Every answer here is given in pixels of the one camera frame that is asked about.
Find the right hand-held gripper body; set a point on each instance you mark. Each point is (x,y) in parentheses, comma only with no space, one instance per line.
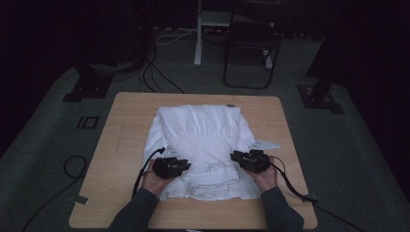
(257,161)

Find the black folding chair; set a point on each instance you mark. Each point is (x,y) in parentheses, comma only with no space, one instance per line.
(251,35)

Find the person's right hand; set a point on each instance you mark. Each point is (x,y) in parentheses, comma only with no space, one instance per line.
(266,180)

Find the grey tape strip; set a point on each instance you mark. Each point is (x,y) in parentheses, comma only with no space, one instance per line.
(79,199)

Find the black stand with flat base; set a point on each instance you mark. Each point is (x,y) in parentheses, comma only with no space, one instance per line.
(319,96)
(88,87)

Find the white metal stand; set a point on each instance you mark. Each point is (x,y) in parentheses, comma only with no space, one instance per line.
(198,38)

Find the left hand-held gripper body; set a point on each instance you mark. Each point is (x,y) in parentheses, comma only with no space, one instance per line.
(167,167)

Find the person's left hand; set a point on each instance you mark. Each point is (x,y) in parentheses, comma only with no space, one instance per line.
(154,183)

